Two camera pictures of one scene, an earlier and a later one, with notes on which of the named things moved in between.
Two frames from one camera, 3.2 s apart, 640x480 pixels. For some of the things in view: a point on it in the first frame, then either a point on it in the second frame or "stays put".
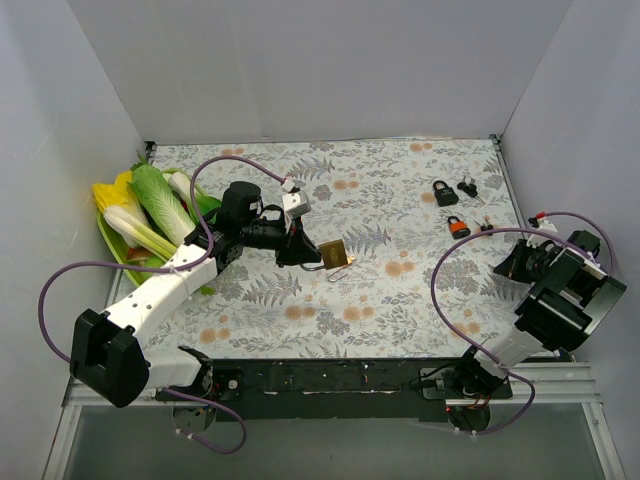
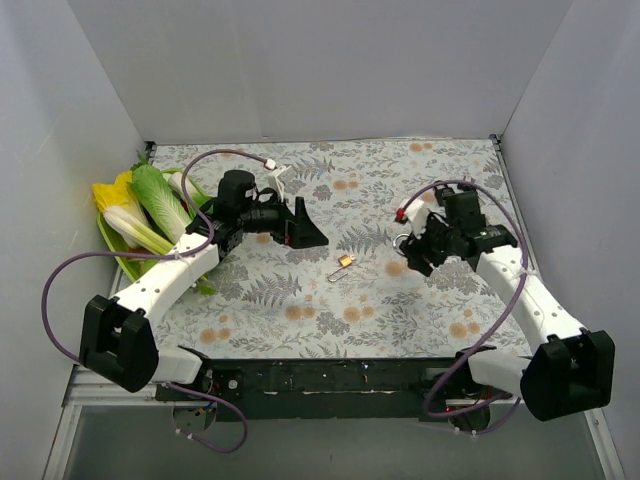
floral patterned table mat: (410, 229) stays put
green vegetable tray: (134, 263) stays put
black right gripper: (520, 263) -> (422, 250)
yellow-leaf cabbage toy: (122, 205) stays put
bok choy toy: (198, 203) stays put
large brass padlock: (332, 255) -> (394, 242)
